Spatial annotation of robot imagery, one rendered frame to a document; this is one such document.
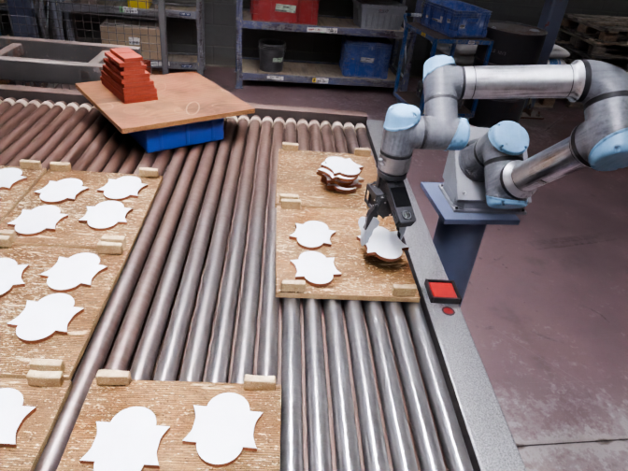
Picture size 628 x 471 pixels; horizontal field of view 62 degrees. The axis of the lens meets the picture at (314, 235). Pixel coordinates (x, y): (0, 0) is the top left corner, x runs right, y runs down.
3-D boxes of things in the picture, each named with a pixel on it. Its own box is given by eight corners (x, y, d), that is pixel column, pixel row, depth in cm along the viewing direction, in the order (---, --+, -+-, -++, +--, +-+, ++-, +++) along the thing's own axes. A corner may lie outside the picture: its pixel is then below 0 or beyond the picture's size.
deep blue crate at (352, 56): (380, 69, 600) (386, 35, 580) (387, 79, 566) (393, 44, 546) (337, 65, 594) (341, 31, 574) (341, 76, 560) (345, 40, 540)
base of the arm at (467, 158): (497, 139, 181) (511, 128, 171) (503, 181, 178) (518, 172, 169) (455, 140, 179) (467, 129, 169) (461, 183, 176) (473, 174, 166)
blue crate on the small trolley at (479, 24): (453, 24, 479) (459, 0, 468) (487, 37, 441) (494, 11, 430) (417, 24, 466) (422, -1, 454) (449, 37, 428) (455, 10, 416)
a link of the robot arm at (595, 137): (508, 169, 169) (654, 92, 117) (512, 215, 166) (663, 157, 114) (475, 166, 166) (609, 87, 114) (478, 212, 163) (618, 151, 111)
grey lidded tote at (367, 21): (392, 23, 571) (396, -1, 558) (404, 31, 542) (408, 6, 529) (348, 21, 559) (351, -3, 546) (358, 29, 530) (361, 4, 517)
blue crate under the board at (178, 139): (190, 112, 219) (189, 89, 213) (226, 139, 199) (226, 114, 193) (115, 123, 202) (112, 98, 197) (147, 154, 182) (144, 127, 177)
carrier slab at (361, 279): (390, 216, 162) (391, 211, 161) (419, 303, 128) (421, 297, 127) (276, 209, 159) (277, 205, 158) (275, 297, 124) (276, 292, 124)
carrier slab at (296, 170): (372, 159, 197) (372, 155, 196) (388, 215, 162) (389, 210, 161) (278, 151, 194) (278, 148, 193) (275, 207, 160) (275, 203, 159)
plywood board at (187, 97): (194, 75, 229) (194, 71, 228) (254, 112, 197) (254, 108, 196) (75, 88, 202) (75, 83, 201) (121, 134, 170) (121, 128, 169)
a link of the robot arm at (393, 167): (417, 159, 121) (385, 162, 119) (413, 177, 124) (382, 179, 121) (403, 145, 127) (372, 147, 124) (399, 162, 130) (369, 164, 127)
